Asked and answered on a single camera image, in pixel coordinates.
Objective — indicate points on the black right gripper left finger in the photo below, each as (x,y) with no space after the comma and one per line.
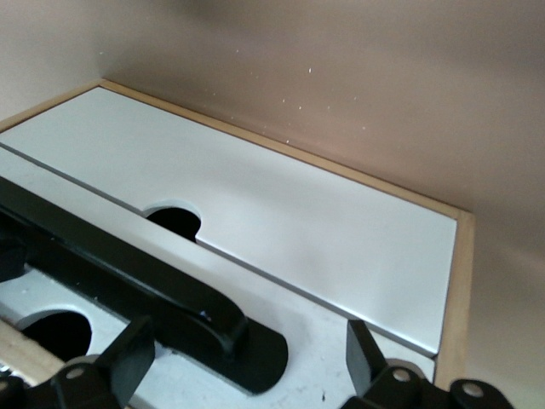
(127,353)

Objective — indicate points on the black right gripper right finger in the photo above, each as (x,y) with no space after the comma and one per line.
(366,362)

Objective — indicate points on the wooden drawer white front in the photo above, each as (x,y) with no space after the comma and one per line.
(306,324)

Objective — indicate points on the wooden drawer cabinet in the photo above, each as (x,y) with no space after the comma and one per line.
(457,298)

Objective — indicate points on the brown table cloth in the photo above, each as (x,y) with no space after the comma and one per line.
(383,64)

